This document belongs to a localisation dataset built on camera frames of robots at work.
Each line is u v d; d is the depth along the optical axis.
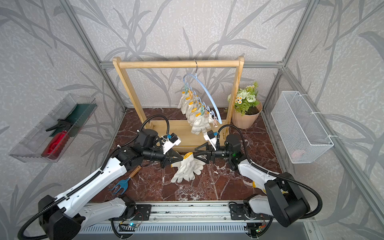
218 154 0.68
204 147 0.74
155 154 0.61
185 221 0.72
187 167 0.73
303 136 0.61
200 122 0.81
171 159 0.61
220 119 0.57
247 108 0.85
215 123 0.65
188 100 0.86
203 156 0.67
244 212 0.72
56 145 0.58
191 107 0.86
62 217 0.37
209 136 0.67
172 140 0.62
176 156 0.67
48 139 0.64
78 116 0.74
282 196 0.42
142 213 0.72
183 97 0.93
